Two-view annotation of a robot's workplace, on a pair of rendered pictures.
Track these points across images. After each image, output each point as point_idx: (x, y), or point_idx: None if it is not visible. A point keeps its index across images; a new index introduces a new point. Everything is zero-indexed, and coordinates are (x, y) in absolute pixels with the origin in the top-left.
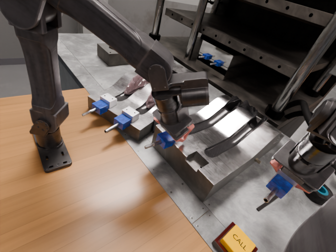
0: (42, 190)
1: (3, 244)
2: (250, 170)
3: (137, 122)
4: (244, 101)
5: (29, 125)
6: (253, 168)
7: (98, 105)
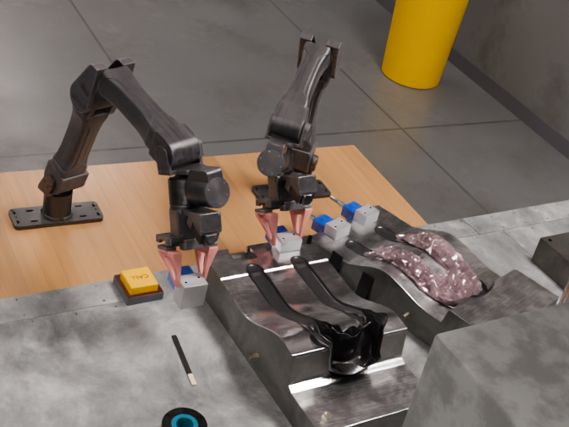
0: (230, 187)
1: None
2: (243, 365)
3: (324, 237)
4: (368, 322)
5: (323, 180)
6: (248, 374)
7: (350, 205)
